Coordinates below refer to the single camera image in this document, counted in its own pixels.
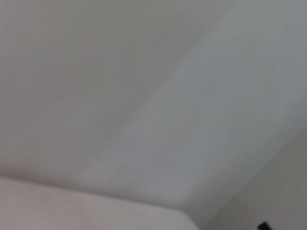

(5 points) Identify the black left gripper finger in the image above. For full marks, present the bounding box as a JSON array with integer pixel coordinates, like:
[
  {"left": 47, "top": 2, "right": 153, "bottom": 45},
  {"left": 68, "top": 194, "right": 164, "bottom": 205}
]
[{"left": 257, "top": 220, "right": 273, "bottom": 230}]

